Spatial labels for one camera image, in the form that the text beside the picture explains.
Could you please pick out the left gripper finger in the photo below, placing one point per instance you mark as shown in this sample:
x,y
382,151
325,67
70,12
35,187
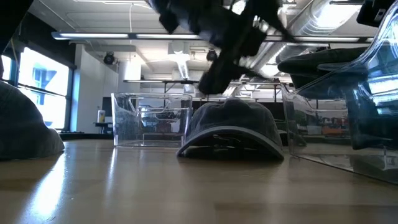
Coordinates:
x,y
253,42
220,74

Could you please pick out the light blue-grey baseball cap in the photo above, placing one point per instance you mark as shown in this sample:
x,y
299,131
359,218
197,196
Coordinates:
x,y
233,118

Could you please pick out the dark charcoal baseball cap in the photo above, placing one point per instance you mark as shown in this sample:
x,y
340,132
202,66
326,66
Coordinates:
x,y
311,67

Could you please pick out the faded grey baseball cap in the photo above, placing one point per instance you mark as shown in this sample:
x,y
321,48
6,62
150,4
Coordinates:
x,y
25,130

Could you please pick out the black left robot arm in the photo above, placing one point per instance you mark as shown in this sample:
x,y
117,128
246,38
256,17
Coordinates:
x,y
12,18

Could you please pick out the black round ceiling speaker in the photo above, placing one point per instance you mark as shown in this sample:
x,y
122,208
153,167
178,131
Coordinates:
x,y
109,58
211,55

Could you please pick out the clear plastic storage bin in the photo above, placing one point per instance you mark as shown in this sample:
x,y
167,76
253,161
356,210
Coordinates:
x,y
124,124
326,155

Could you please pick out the dark background monitor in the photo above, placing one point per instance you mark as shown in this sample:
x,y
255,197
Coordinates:
x,y
107,107

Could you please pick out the overhead light bar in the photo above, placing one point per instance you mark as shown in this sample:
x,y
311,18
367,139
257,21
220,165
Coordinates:
x,y
93,35

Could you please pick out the white canister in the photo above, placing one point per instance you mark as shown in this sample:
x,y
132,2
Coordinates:
x,y
101,116

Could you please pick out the small background desk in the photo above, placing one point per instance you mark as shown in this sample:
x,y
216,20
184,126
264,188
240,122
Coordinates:
x,y
102,124

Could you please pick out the large bright window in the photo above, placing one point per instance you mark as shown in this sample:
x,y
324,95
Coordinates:
x,y
43,71

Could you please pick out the silver ceiling duct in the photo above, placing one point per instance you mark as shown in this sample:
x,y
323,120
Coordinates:
x,y
314,21

